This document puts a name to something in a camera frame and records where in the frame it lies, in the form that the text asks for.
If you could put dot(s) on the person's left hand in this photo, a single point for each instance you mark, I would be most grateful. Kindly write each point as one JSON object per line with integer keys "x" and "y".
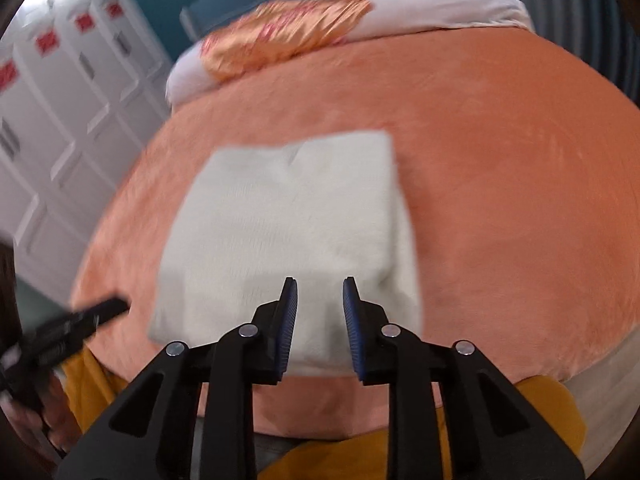
{"x": 50, "y": 425}

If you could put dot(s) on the grey curtain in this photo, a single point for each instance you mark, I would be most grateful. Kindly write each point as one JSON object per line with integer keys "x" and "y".
{"x": 590, "y": 35}

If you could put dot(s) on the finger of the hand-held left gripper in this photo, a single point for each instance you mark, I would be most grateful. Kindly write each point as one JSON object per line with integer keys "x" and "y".
{"x": 102, "y": 309}

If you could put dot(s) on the white mattress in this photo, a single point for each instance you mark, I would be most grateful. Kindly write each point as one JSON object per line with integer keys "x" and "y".
{"x": 600, "y": 400}

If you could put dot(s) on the orange floral satin quilt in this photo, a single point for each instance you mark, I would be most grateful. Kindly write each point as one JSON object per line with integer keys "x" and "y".
{"x": 280, "y": 30}

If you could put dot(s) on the mustard yellow garment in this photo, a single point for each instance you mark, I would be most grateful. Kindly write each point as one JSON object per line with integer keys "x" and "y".
{"x": 540, "y": 410}

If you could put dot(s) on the white panelled wardrobe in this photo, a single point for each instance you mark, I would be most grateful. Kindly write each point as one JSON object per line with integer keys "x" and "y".
{"x": 75, "y": 135}

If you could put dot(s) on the white quilt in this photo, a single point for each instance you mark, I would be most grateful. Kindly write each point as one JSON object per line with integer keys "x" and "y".
{"x": 450, "y": 5}

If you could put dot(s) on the orange plush blanket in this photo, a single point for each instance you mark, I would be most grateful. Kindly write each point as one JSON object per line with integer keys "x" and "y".
{"x": 500, "y": 185}

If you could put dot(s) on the cream knit cardigan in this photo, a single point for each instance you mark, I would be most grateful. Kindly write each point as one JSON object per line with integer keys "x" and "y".
{"x": 275, "y": 210}

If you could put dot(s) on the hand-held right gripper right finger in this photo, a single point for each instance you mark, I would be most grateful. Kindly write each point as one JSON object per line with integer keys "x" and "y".
{"x": 352, "y": 330}

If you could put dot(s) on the grey bed frame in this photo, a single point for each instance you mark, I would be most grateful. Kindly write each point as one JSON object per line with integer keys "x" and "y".
{"x": 270, "y": 442}

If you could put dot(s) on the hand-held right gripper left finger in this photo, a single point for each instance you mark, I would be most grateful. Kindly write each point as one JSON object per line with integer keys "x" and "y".
{"x": 287, "y": 325}

